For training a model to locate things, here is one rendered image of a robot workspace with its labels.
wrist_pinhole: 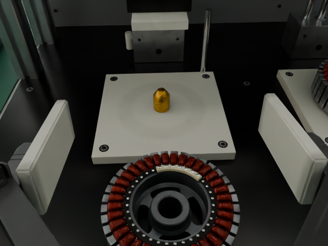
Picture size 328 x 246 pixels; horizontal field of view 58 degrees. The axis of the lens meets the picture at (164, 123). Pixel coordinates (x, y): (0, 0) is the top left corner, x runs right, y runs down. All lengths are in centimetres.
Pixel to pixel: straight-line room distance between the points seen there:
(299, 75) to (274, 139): 27
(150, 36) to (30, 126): 20
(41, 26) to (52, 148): 39
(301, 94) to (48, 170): 33
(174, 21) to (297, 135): 20
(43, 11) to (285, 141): 43
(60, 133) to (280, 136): 13
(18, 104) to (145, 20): 20
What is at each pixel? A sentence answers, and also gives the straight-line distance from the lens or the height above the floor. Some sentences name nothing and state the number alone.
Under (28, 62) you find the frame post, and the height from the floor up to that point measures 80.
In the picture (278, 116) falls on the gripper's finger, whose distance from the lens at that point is 19.
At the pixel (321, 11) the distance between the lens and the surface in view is 51.
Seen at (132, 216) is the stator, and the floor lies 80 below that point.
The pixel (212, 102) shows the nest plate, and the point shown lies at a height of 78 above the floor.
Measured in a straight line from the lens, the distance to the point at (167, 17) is 33.
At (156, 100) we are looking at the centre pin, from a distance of 34.
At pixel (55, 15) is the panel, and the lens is 59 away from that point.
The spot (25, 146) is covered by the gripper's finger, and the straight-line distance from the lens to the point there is 18.
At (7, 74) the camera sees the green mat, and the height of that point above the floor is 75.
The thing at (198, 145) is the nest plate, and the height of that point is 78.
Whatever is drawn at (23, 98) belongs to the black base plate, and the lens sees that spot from 43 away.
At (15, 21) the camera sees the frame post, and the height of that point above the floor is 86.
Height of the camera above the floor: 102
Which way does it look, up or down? 44 degrees down
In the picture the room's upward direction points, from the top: straight up
